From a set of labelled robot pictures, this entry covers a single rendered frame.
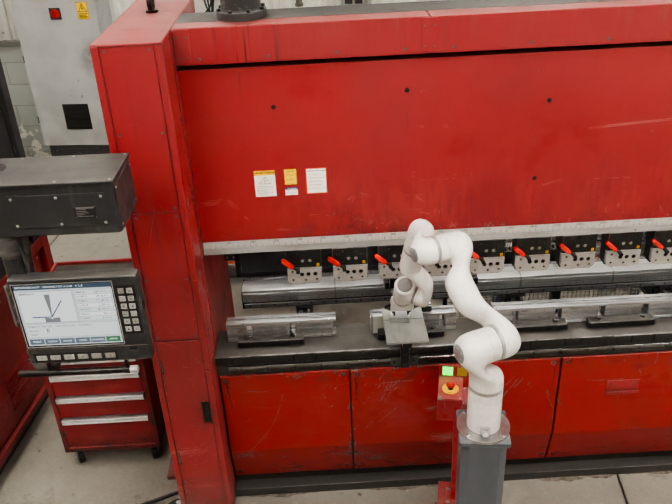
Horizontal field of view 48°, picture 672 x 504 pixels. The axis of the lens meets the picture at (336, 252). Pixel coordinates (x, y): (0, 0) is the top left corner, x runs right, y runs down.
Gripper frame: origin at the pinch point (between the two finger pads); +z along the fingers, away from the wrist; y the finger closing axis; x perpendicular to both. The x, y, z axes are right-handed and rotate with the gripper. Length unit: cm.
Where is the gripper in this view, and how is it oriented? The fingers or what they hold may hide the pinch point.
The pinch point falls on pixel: (401, 310)
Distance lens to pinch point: 335.1
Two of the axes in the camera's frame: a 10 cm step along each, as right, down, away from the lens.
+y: -10.0, 0.6, 0.1
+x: 0.5, 9.1, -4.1
